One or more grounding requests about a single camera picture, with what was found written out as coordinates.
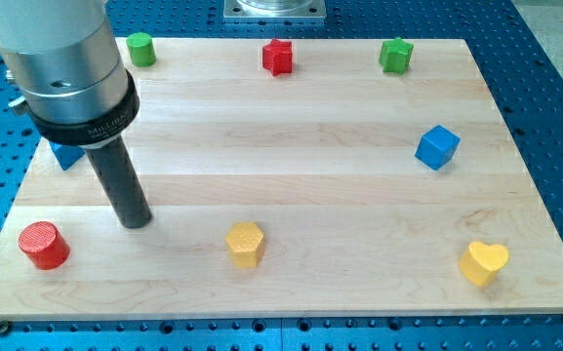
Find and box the blue block behind arm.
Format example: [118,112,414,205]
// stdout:
[49,141,85,171]

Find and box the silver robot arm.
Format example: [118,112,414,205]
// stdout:
[0,0,139,146]

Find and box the red star block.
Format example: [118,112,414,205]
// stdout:
[261,38,293,76]

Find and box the green star block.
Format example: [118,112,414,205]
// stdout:
[379,37,414,74]

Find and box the wooden board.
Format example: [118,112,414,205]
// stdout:
[0,38,563,321]

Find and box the yellow hexagon block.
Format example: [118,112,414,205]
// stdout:
[225,221,265,268]

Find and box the blue cube block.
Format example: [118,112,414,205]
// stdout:
[415,125,461,171]

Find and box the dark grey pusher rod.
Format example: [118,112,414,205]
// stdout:
[85,136,152,228]

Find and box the green cylinder block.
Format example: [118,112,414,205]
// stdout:
[126,32,157,67]

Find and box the yellow heart block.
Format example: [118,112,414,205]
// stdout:
[459,241,509,288]

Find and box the red cylinder block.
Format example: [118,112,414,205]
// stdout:
[18,221,70,270]

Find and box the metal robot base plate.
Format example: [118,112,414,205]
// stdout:
[223,0,327,20]

